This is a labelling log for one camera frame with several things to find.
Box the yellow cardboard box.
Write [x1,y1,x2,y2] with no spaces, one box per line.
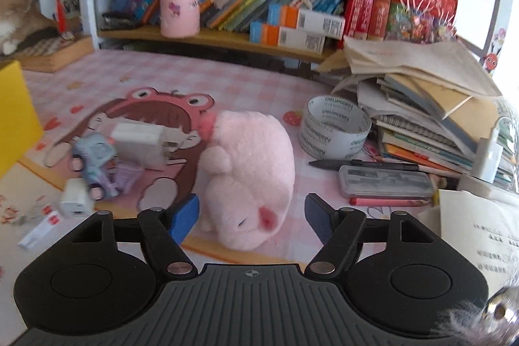
[0,60,44,178]

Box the pink checkered cloth desktop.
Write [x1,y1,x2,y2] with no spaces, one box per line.
[0,48,519,346]

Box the grey fluffy keychain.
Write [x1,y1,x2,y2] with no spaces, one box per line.
[438,285,519,346]

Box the pink plush pig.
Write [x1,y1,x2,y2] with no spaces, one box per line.
[192,110,295,250]

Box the white printed paper sheet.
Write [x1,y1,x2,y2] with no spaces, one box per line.
[417,188,519,302]

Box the wooden chessboard box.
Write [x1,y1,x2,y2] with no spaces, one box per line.
[18,34,96,73]

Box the large white charger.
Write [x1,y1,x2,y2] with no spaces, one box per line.
[110,122,179,171]

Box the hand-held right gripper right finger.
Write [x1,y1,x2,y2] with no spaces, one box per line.
[303,193,441,277]

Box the colourful stick bundle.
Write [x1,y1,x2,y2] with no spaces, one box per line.
[387,1,457,42]

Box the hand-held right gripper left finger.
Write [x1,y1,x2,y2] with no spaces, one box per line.
[69,193,200,278]

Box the orange and white carton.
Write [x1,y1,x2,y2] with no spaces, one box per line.
[249,22,326,54]
[268,3,345,40]

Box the clear plastic case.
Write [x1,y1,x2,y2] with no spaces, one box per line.
[338,164,436,200]

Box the pink marker pen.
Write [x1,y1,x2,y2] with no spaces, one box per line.
[349,197,434,208]

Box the black flat case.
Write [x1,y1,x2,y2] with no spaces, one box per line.
[101,11,139,31]

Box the white plug adapter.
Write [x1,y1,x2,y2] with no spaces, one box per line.
[472,127,503,185]

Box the small purple toy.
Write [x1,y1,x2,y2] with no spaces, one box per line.
[114,163,142,193]

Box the red tassel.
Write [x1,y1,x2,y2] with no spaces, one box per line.
[57,0,68,35]

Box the white tape roll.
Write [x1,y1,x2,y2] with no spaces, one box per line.
[298,95,372,160]

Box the stack of books and papers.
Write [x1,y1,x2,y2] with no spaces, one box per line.
[316,36,519,185]

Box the fluffy orange white cat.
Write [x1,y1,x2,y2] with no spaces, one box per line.
[0,0,53,55]

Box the pale blue toy car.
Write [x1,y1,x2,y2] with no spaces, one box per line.
[71,134,120,201]

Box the black pen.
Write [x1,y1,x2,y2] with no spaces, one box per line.
[308,159,420,172]

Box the white packet with red label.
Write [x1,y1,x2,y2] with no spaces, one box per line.
[18,210,61,249]

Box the small white charger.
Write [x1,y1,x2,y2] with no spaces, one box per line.
[60,179,95,218]

